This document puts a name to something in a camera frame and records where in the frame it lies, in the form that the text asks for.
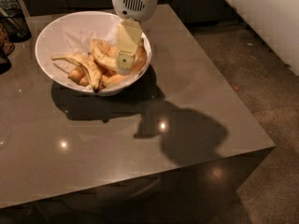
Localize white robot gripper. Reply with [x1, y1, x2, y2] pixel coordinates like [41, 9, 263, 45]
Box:
[112, 0, 158, 76]

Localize speckled yellow banana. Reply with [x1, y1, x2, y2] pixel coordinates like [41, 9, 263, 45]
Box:
[91, 38, 117, 71]

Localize orange banana at right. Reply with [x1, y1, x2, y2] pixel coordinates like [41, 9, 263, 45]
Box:
[102, 39, 148, 88]

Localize orange banana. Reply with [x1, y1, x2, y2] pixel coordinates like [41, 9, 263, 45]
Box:
[102, 39, 148, 88]
[68, 67, 89, 87]
[108, 46, 117, 58]

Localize orange banana at middle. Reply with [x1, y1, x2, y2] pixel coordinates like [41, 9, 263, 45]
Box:
[108, 46, 117, 58]

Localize yellow banana with long stem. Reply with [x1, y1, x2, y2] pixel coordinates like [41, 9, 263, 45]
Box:
[51, 53, 102, 93]

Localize white bowl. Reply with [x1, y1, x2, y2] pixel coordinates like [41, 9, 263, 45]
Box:
[35, 10, 153, 97]

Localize orange banana at bottom left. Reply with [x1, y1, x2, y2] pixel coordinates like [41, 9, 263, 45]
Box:
[68, 67, 89, 87]

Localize dark cabinets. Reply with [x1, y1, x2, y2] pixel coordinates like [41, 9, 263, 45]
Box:
[22, 0, 238, 23]

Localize brown object at left edge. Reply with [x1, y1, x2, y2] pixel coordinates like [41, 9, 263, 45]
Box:
[0, 23, 15, 55]

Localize dark object at left edge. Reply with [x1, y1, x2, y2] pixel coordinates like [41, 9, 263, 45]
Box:
[0, 47, 11, 75]

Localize black wire basket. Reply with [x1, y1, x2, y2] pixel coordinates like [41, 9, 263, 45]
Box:
[0, 7, 31, 43]

